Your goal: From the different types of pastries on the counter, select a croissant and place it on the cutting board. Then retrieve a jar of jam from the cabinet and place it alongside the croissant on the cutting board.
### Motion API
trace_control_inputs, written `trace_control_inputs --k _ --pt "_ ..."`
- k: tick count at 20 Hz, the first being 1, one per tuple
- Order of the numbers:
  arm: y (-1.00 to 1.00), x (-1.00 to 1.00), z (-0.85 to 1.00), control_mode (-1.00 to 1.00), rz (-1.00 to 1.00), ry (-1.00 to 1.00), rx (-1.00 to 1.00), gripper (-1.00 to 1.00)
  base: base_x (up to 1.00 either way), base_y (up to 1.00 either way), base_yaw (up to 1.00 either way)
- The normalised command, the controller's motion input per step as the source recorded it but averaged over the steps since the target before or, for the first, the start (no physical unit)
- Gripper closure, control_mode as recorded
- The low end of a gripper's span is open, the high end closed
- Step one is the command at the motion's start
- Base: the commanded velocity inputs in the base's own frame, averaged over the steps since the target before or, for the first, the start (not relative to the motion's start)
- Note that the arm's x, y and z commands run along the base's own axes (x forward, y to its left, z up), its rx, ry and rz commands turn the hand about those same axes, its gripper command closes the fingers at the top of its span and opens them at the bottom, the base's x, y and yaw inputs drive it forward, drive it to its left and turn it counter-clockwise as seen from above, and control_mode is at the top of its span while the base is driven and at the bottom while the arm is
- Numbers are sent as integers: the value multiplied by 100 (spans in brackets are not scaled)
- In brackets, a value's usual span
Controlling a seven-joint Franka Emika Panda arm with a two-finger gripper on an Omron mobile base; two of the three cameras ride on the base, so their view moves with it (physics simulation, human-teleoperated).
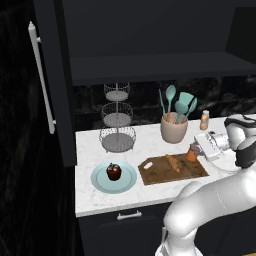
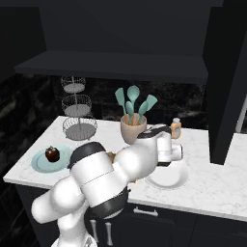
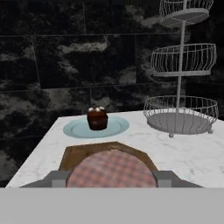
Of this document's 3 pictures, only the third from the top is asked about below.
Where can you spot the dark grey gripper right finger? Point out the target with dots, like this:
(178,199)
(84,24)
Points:
(166,178)

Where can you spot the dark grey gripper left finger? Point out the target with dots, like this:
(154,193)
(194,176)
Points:
(55,178)

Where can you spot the jam jar with checkered lid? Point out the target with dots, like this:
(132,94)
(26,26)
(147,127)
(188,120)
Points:
(111,169)

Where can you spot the brown wooden cutting board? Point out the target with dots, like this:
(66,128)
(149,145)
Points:
(78,154)

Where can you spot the light blue plate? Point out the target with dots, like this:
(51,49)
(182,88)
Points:
(115,127)

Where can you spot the brown chocolate cupcake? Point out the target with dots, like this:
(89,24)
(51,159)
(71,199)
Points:
(97,118)

